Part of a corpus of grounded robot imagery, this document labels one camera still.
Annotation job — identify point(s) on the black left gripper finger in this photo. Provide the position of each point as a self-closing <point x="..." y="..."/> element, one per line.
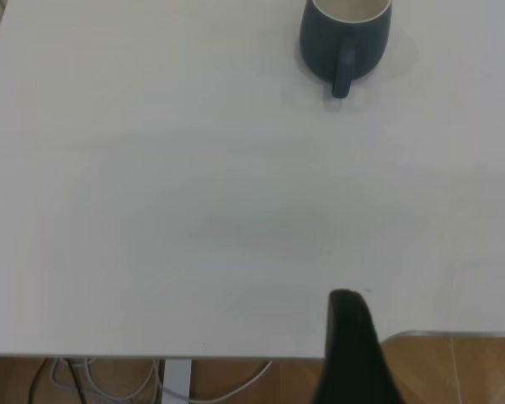
<point x="353" y="357"/>

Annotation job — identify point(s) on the white metal table leg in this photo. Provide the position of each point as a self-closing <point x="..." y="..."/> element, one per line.
<point x="177" y="376"/>

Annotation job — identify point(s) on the dark grey ceramic mug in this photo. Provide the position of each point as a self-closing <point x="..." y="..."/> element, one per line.
<point x="320" y="50"/>

